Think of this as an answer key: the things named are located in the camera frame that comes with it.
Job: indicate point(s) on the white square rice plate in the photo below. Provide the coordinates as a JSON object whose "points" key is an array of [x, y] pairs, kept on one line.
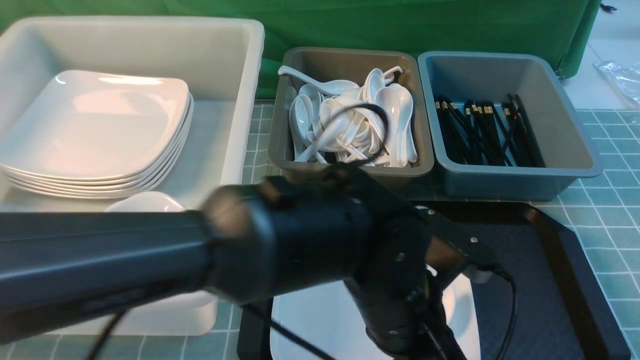
{"points": [[327, 317]]}

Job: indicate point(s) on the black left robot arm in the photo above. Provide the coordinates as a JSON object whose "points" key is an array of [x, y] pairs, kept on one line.
{"points": [[248, 243]]}

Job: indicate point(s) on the bottom stacked white plate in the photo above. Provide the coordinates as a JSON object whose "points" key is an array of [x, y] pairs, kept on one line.
{"points": [[112, 191]]}

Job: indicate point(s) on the top stacked white square plate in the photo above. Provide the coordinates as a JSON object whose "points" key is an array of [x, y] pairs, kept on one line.
{"points": [[87, 125]]}

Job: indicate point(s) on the pile of white spoons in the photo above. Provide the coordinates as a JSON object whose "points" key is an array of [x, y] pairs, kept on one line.
{"points": [[371, 122]]}

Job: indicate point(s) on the brown spoon bin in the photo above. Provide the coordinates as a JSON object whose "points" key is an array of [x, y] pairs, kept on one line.
{"points": [[326, 64]]}

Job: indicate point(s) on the large white plastic tub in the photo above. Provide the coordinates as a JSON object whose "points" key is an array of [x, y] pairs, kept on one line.
{"points": [[219, 59]]}

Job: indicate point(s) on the bundle of black chopsticks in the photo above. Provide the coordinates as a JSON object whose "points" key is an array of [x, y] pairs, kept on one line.
{"points": [[480, 133]]}

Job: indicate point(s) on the blue-grey chopstick bin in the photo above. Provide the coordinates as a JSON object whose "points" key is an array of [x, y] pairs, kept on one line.
{"points": [[566, 149]]}

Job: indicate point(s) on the black serving tray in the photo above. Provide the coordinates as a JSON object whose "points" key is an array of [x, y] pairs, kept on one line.
{"points": [[562, 312]]}

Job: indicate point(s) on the green checked tablecloth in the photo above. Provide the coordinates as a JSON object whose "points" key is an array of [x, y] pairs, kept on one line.
{"points": [[603, 212]]}

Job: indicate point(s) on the green backdrop cloth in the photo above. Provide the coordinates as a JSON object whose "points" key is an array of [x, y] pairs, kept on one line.
{"points": [[554, 30]]}

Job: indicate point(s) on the clear plastic bag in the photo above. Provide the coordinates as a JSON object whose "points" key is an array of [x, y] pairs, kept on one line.
{"points": [[624, 78]]}

